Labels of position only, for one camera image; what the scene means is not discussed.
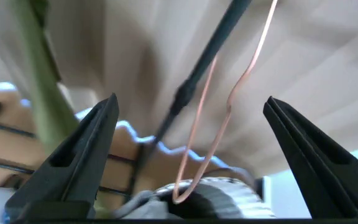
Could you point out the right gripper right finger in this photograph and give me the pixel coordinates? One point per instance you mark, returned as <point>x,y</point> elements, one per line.
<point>315,155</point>

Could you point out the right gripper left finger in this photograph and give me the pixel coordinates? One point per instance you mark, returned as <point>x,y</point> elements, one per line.
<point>73,161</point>

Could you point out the green printed t-shirt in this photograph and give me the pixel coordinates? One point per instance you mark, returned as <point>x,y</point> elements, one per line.
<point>45,93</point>

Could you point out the white laundry basket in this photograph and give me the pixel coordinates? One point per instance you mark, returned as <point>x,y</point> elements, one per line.
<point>228,193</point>

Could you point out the pink clothes hanger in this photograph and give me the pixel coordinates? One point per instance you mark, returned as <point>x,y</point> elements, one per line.
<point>228,102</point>

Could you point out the black clothes rack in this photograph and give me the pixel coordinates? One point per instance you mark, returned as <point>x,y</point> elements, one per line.
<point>210,53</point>

